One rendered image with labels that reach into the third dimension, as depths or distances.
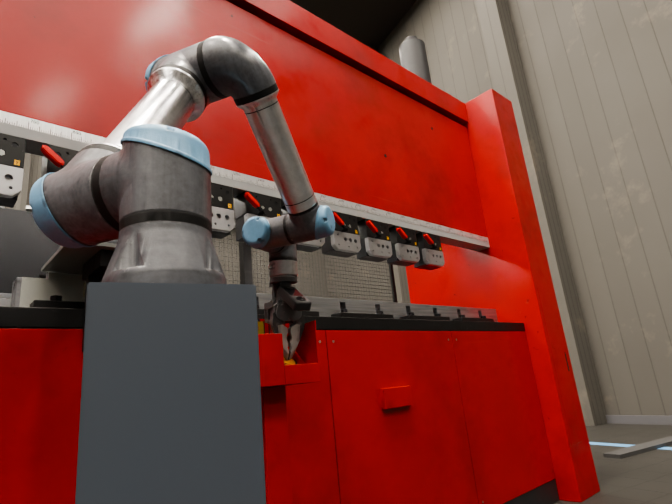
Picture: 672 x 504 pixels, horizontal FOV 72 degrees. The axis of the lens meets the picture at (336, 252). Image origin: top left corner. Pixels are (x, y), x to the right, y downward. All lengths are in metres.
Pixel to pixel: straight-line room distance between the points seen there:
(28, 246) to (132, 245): 1.34
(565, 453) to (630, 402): 2.99
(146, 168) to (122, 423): 0.30
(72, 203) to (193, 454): 0.37
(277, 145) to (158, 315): 0.58
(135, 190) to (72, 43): 1.07
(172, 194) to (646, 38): 5.64
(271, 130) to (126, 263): 0.52
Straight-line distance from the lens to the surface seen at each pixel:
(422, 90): 2.83
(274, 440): 1.17
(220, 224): 1.56
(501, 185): 2.90
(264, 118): 1.01
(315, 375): 1.16
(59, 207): 0.73
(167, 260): 0.57
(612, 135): 5.84
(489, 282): 2.84
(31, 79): 1.56
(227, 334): 0.55
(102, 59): 1.67
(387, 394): 1.73
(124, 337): 0.53
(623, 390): 5.68
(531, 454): 2.58
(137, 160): 0.64
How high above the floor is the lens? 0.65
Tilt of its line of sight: 16 degrees up
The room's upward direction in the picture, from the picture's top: 6 degrees counter-clockwise
